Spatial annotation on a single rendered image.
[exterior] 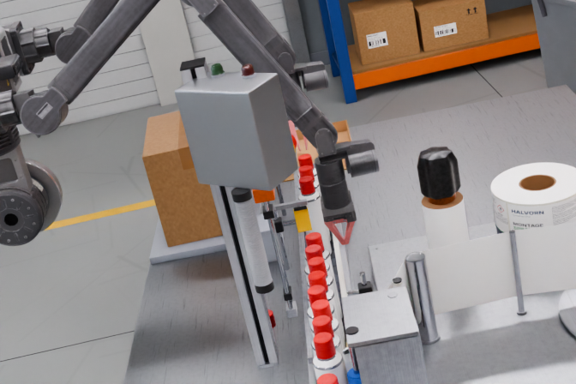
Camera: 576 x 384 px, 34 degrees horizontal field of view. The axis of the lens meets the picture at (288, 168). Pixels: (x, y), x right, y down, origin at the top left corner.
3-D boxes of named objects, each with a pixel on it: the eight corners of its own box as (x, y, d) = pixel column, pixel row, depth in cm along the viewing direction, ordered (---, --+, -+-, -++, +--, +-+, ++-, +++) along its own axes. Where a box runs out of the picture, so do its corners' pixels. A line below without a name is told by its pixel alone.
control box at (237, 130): (271, 192, 166) (248, 92, 158) (197, 184, 175) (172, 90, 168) (302, 167, 173) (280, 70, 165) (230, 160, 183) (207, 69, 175)
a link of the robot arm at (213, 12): (179, -8, 189) (176, -6, 179) (200, -27, 189) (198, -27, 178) (318, 148, 198) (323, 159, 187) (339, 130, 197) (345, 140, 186)
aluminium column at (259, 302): (279, 365, 196) (203, 64, 170) (257, 369, 197) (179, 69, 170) (279, 352, 200) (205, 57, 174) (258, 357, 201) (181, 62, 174)
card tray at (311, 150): (357, 167, 278) (355, 155, 277) (271, 184, 280) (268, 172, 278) (349, 130, 306) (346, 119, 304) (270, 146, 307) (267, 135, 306)
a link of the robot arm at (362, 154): (309, 123, 196) (314, 130, 187) (363, 111, 196) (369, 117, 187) (321, 178, 198) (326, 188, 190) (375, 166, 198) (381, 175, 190)
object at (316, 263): (348, 352, 187) (329, 265, 179) (322, 357, 187) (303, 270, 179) (346, 338, 192) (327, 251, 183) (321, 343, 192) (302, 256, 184)
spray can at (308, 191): (333, 258, 222) (316, 181, 214) (311, 262, 223) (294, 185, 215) (332, 248, 227) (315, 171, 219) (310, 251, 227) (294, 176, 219)
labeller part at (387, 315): (418, 335, 144) (417, 330, 143) (347, 348, 144) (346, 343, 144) (406, 289, 156) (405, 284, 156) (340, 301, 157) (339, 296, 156)
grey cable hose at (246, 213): (274, 291, 176) (250, 192, 167) (255, 295, 176) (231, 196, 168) (274, 281, 179) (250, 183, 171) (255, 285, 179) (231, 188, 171)
